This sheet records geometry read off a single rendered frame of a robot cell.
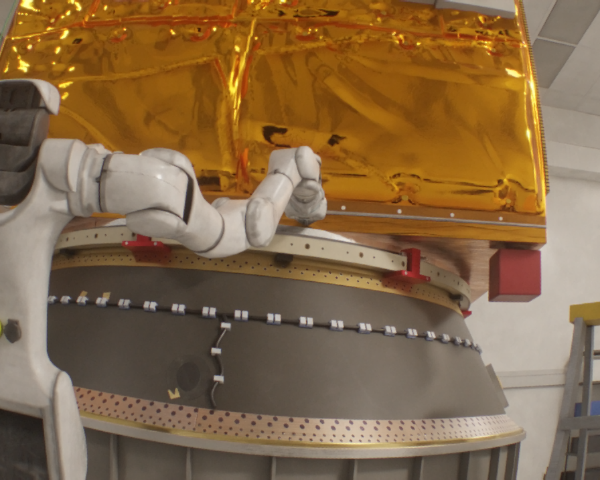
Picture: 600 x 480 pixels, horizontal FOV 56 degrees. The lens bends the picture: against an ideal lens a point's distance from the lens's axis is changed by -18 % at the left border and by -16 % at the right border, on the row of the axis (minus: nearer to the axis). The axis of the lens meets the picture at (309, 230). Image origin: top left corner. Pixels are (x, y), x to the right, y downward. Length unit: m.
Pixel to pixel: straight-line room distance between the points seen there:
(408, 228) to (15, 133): 1.26
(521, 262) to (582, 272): 6.26
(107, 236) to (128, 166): 1.00
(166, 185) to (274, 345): 0.80
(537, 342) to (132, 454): 6.65
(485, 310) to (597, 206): 2.23
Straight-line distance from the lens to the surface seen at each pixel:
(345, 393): 1.60
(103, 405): 1.56
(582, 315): 1.65
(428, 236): 1.85
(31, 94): 0.91
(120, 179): 0.88
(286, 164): 1.36
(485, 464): 1.92
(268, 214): 1.17
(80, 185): 0.89
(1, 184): 0.87
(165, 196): 0.89
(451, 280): 2.11
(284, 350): 1.62
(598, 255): 8.37
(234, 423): 1.48
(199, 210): 0.98
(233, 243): 1.09
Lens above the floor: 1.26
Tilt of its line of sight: 16 degrees up
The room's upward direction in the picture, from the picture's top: 4 degrees clockwise
